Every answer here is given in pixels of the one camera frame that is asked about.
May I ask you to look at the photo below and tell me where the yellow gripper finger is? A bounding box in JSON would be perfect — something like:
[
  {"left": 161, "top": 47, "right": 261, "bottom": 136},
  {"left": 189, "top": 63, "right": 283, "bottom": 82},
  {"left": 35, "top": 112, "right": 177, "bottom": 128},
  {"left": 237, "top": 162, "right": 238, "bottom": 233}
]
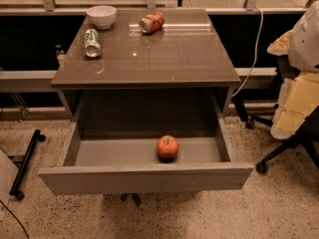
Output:
[{"left": 267, "top": 30, "right": 292, "bottom": 56}]

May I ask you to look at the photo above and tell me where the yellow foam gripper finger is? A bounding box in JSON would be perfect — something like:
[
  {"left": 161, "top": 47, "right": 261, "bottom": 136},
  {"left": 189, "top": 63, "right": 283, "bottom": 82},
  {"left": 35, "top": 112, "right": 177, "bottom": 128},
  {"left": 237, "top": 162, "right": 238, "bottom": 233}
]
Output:
[{"left": 270, "top": 73, "right": 319, "bottom": 139}]

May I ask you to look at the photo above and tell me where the red apple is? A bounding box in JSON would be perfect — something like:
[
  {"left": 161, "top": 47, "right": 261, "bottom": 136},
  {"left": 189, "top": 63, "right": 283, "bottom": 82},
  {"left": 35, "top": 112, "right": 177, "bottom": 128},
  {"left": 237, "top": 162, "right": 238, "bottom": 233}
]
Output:
[{"left": 157, "top": 135, "right": 179, "bottom": 159}]

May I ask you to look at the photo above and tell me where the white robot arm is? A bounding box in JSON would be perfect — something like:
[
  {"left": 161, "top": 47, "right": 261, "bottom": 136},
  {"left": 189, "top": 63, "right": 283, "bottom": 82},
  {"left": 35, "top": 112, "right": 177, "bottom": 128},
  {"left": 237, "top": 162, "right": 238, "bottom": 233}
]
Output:
[{"left": 267, "top": 1, "right": 319, "bottom": 139}]

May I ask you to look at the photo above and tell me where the open grey top drawer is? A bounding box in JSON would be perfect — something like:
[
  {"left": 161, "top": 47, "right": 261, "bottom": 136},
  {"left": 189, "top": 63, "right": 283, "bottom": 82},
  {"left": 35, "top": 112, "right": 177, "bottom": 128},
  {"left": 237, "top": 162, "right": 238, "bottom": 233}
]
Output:
[{"left": 39, "top": 89, "right": 253, "bottom": 194}]

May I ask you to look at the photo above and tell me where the black office chair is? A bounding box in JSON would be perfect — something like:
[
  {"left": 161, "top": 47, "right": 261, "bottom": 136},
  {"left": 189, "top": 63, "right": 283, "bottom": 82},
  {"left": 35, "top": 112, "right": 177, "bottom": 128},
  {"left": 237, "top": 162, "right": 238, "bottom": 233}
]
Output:
[{"left": 232, "top": 56, "right": 319, "bottom": 174}]

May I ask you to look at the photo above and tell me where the orange soda can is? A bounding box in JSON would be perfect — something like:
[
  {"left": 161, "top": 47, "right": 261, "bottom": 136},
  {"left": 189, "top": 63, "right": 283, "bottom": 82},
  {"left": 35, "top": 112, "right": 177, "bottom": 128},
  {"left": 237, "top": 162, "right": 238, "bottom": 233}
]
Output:
[{"left": 139, "top": 12, "right": 164, "bottom": 34}]

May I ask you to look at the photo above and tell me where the white bowl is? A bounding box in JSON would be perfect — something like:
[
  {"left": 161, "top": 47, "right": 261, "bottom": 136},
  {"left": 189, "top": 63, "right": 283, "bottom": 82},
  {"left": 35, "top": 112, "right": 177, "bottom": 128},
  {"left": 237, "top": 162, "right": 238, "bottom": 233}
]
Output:
[{"left": 87, "top": 5, "right": 117, "bottom": 29}]

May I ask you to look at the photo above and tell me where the green soda can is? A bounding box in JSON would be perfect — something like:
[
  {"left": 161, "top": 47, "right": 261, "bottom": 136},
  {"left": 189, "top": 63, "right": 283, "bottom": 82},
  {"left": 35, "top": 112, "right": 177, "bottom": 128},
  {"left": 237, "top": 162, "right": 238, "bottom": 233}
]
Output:
[{"left": 83, "top": 29, "right": 102, "bottom": 58}]

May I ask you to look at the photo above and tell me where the black wheeled stand leg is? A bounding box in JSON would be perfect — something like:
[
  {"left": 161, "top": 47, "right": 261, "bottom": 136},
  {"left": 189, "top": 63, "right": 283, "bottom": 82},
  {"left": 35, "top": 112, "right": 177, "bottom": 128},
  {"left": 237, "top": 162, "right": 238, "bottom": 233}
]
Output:
[{"left": 9, "top": 129, "right": 46, "bottom": 200}]

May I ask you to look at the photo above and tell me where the white cable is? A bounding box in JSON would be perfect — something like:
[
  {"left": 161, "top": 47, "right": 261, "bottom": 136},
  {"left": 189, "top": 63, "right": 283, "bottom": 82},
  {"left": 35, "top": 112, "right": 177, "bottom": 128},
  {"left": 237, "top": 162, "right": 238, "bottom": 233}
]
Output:
[{"left": 231, "top": 7, "right": 265, "bottom": 99}]

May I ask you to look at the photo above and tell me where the black floor cable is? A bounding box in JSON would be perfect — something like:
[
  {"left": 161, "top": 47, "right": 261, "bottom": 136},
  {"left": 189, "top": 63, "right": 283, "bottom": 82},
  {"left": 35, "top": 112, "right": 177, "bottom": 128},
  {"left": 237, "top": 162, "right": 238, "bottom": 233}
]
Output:
[{"left": 0, "top": 198, "right": 31, "bottom": 239}]

